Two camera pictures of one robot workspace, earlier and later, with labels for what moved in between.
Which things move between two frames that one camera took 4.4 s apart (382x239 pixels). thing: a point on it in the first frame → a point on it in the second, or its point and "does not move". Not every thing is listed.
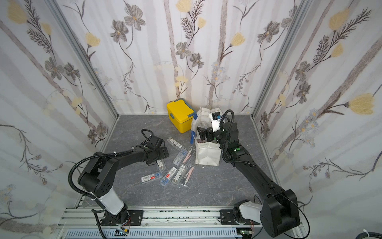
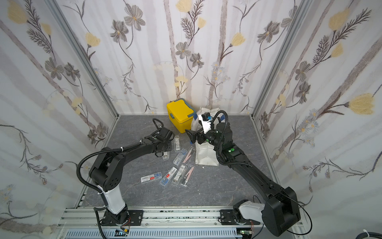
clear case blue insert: (178, 159) does not move
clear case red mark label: (151, 177) does not move
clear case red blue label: (165, 179) does not move
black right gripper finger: (202, 132) → (193, 135)
